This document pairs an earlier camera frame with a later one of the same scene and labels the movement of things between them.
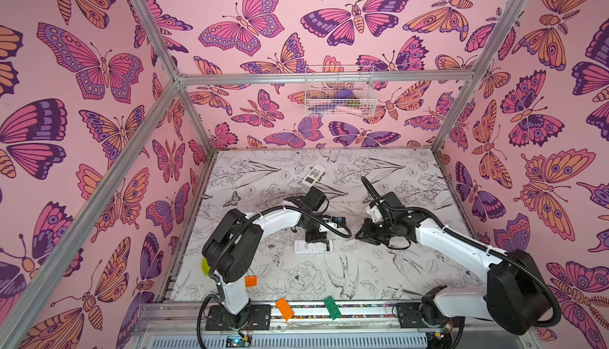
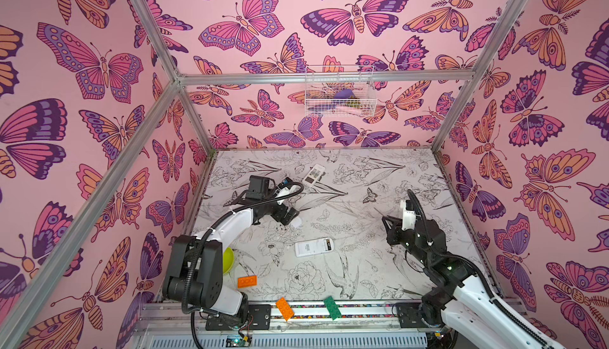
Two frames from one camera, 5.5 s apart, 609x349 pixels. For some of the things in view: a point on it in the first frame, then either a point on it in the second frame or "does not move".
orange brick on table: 250,281 does not move
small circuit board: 237,341 does not move
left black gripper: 319,237 to 288,216
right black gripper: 369,230 to 395,230
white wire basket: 343,90 does not move
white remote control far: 313,175 does not move
